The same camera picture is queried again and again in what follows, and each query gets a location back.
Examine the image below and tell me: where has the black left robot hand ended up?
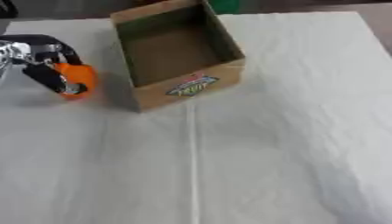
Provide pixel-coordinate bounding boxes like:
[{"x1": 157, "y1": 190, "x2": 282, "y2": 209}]
[{"x1": 0, "y1": 33, "x2": 89, "y2": 95}]

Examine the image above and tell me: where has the tan cardboard box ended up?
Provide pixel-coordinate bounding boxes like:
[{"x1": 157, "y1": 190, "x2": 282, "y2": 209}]
[{"x1": 108, "y1": 0, "x2": 249, "y2": 113}]

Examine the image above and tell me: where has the dark object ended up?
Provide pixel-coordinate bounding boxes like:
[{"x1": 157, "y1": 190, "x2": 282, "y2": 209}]
[{"x1": 0, "y1": 0, "x2": 20, "y2": 19}]

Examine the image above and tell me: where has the green object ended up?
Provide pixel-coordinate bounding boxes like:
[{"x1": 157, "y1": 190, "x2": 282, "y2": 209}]
[{"x1": 206, "y1": 0, "x2": 242, "y2": 15}]

